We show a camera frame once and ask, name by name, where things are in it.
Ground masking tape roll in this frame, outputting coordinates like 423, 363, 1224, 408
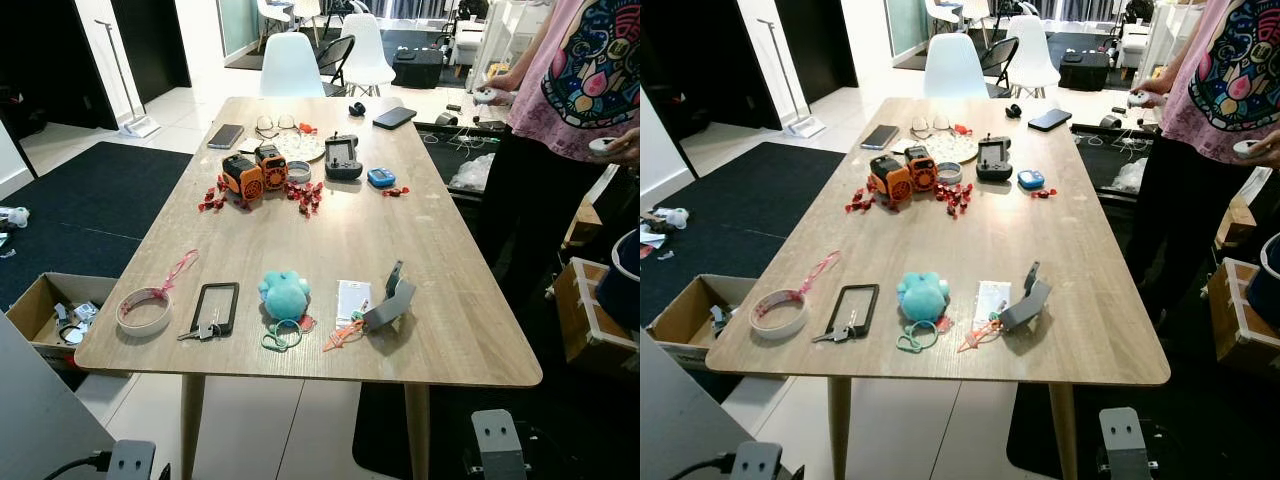
749, 290, 807, 340
116, 287, 173, 337

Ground cardboard box with white tape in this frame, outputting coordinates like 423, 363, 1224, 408
550, 257, 641, 376
1207, 257, 1280, 376

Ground white floor lamp stand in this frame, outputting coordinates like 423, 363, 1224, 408
93, 18, 161, 139
756, 18, 827, 139

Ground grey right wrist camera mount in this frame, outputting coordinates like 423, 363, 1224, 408
1100, 407, 1153, 480
472, 410, 529, 480

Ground open cardboard box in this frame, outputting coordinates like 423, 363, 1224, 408
5, 272, 119, 373
648, 275, 751, 371

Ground black floor mat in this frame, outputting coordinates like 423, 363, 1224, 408
1005, 300, 1280, 480
0, 141, 193, 311
640, 141, 849, 326
352, 300, 641, 480

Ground light wooden table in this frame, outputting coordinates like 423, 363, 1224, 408
75, 96, 544, 480
705, 96, 1172, 480

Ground pink ribbon lanyard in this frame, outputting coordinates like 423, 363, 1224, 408
790, 250, 842, 301
150, 249, 200, 301

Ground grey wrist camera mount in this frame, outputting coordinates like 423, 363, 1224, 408
1100, 407, 1153, 480
472, 410, 529, 480
108, 440, 156, 480
733, 442, 783, 480

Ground orange key strap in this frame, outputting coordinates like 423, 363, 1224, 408
957, 318, 1004, 353
322, 318, 368, 353

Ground orange black device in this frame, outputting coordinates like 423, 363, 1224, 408
903, 145, 938, 191
254, 144, 289, 191
221, 153, 264, 201
869, 154, 913, 203

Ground pale partition board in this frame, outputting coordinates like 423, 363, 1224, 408
0, 315, 116, 480
640, 330, 791, 480

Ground black open equipment case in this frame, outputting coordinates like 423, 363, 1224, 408
415, 122, 506, 201
1070, 122, 1151, 201

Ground teal plush toy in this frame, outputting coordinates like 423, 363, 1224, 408
896, 271, 950, 323
258, 269, 312, 321

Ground black remote controller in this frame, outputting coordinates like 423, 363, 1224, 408
976, 133, 1014, 182
324, 133, 364, 181

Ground black folding chair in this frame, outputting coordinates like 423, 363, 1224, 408
316, 35, 357, 96
982, 36, 1021, 98

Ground clear plastic bag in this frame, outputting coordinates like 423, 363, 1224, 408
448, 152, 498, 193
1110, 157, 1151, 194

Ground white plastic chair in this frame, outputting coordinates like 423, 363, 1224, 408
338, 13, 397, 98
260, 32, 327, 98
1003, 14, 1061, 99
923, 33, 991, 99

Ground green carabiner ring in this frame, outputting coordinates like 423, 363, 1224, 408
261, 318, 304, 353
896, 320, 941, 355

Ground white plate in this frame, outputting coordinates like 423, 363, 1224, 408
272, 133, 328, 164
925, 133, 979, 164

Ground dark blue round bin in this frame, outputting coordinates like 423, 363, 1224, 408
1245, 232, 1280, 331
610, 228, 641, 331

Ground white card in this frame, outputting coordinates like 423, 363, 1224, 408
973, 281, 1011, 327
336, 280, 373, 326

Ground small cardboard box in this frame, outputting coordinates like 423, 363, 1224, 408
1215, 195, 1256, 251
563, 197, 605, 249

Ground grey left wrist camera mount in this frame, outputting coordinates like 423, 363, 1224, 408
733, 442, 783, 480
108, 440, 156, 480

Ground black phone case frame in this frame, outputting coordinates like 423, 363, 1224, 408
830, 284, 880, 339
190, 282, 240, 337

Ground person in pink shirt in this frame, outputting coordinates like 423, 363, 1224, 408
474, 0, 641, 321
1125, 0, 1280, 326

